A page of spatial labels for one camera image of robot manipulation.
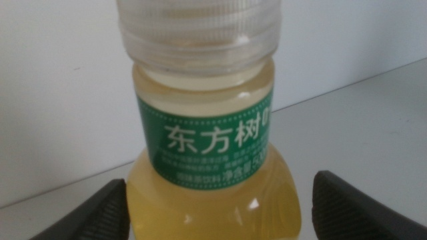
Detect yellow tea bottle green label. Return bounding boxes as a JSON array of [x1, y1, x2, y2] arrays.
[[115, 0, 303, 240]]

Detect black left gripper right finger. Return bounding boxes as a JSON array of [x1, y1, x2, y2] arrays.
[[312, 170, 427, 240]]

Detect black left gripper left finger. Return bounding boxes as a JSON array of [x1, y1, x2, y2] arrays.
[[29, 179, 130, 240]]

